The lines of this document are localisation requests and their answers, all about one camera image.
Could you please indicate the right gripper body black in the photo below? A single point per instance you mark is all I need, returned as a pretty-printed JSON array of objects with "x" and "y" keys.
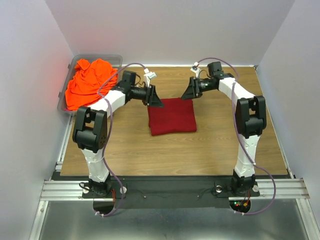
[{"x": 195, "y": 87}]

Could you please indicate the dark red t shirt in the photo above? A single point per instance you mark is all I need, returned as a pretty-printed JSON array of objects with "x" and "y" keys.
[{"x": 177, "y": 116}]

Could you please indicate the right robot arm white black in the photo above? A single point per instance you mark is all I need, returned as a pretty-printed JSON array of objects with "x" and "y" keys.
[{"x": 249, "y": 119}]

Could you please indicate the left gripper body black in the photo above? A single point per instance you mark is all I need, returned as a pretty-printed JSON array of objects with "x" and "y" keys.
[{"x": 150, "y": 95}]

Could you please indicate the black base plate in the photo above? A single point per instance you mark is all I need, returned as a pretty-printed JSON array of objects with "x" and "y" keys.
[{"x": 171, "y": 192}]

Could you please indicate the clear plastic bin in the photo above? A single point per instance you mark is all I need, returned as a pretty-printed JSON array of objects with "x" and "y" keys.
[{"x": 115, "y": 60}]

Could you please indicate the orange t shirt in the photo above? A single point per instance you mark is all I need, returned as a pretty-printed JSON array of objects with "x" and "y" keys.
[{"x": 90, "y": 81}]

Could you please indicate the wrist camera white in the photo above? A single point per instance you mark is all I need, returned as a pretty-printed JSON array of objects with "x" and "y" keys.
[
  {"x": 148, "y": 76},
  {"x": 196, "y": 69}
]

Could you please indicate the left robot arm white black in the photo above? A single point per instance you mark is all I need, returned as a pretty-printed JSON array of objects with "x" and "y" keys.
[{"x": 93, "y": 125}]

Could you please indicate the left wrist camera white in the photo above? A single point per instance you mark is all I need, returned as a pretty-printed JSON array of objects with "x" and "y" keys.
[{"x": 148, "y": 76}]

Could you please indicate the aluminium frame rail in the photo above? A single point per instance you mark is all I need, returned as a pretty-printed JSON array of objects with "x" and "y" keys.
[{"x": 279, "y": 213}]

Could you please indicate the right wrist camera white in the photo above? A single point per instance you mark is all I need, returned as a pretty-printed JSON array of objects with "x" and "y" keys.
[{"x": 196, "y": 69}]

